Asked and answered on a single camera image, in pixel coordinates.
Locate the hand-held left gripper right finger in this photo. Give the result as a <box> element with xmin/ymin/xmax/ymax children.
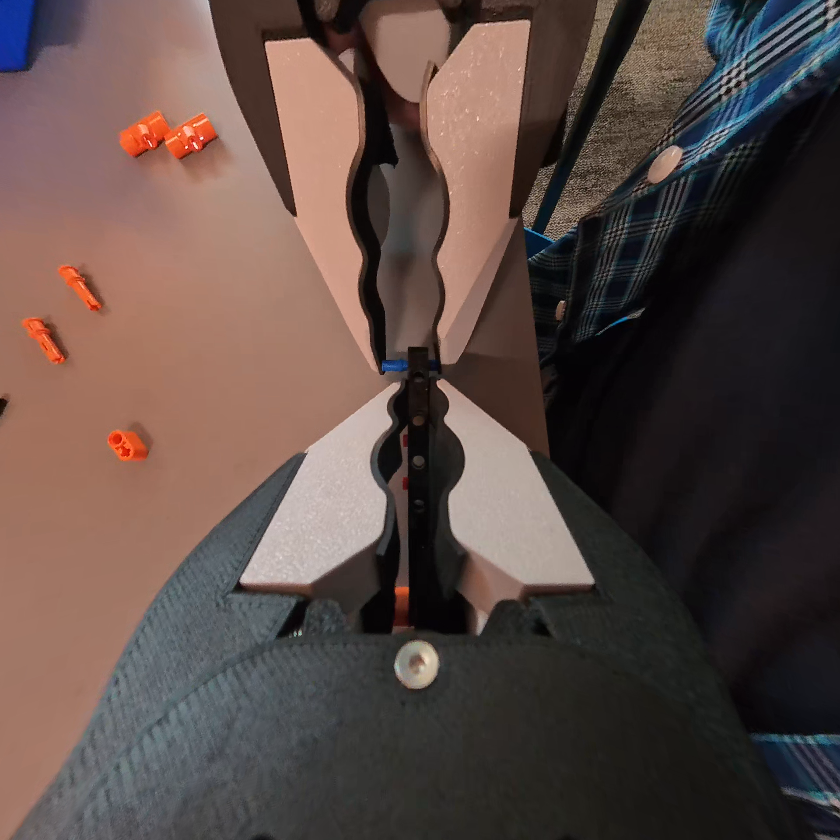
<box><xmin>436</xmin><ymin>379</ymin><xmax>597</xmax><ymax>622</ymax></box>

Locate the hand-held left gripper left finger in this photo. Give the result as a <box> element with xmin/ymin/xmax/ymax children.
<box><xmin>238</xmin><ymin>381</ymin><xmax>406</xmax><ymax>622</ymax></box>

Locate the blue plastic bin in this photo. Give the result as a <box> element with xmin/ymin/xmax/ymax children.
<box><xmin>0</xmin><ymin>0</ymin><xmax>35</xmax><ymax>71</ymax></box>

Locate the orange lego pin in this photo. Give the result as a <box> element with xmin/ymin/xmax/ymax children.
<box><xmin>58</xmin><ymin>264</ymin><xmax>103</xmax><ymax>312</ymax></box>
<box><xmin>21</xmin><ymin>318</ymin><xmax>67</xmax><ymax>364</ymax></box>

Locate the black lego frame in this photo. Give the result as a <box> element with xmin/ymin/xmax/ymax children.
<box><xmin>395</xmin><ymin>346</ymin><xmax>442</xmax><ymax>634</ymax></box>

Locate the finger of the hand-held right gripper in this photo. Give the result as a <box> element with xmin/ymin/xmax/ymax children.
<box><xmin>420</xmin><ymin>18</ymin><xmax>534</xmax><ymax>366</ymax></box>
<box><xmin>264</xmin><ymin>35</ymin><xmax>388</xmax><ymax>376</ymax></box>

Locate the black table leg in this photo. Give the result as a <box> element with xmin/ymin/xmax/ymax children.
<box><xmin>532</xmin><ymin>0</ymin><xmax>652</xmax><ymax>232</ymax></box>

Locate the dark navy t-shirt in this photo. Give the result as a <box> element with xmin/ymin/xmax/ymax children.
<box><xmin>545</xmin><ymin>85</ymin><xmax>840</xmax><ymax>736</ymax></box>

